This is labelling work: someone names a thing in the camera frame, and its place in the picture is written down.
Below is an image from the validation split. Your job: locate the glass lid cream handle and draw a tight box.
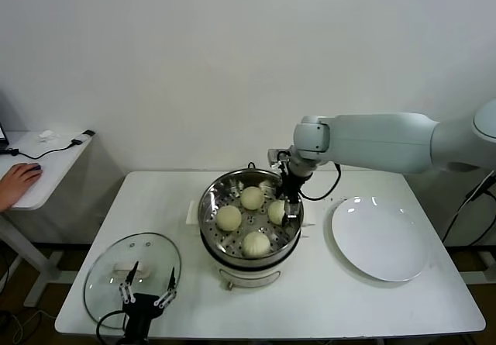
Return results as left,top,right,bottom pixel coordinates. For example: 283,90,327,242
84,232,182,327

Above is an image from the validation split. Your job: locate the cream electric cooker pot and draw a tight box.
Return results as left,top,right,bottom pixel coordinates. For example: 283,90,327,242
201,220,311,292

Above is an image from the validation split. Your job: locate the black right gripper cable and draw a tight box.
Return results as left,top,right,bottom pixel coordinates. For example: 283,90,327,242
300,162,342,202

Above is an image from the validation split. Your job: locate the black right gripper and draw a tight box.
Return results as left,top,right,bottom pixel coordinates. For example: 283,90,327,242
275,162,311,224

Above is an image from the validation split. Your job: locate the white steamed baozi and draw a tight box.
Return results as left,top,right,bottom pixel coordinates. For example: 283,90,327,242
242,230,270,259
239,185,265,211
215,205,243,232
267,200,288,225

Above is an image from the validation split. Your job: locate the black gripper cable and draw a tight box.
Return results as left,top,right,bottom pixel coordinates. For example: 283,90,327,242
300,162,342,202
95,309,129,345

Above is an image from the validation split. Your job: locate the bare person hand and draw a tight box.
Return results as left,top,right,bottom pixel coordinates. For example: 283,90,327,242
0,162,43,212

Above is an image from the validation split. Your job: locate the black desk cable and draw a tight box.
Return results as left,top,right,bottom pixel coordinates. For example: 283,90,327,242
7,129,96,160

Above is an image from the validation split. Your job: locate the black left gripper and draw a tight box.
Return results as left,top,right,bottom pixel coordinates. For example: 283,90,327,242
118,260,177,340

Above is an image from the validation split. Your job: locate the white round plate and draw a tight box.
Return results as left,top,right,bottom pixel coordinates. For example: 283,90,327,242
330,195,431,283

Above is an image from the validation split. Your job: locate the white side desk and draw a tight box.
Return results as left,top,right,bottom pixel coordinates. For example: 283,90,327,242
0,129,96,308

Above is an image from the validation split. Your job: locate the stainless steel steamer basket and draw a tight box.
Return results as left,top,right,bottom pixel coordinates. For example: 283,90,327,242
187,168,315,263

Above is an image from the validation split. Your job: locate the black floor cable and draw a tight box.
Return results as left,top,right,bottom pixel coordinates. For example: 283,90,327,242
0,309,20,345

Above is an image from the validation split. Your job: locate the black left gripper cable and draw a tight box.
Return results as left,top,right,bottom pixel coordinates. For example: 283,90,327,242
95,309,129,345

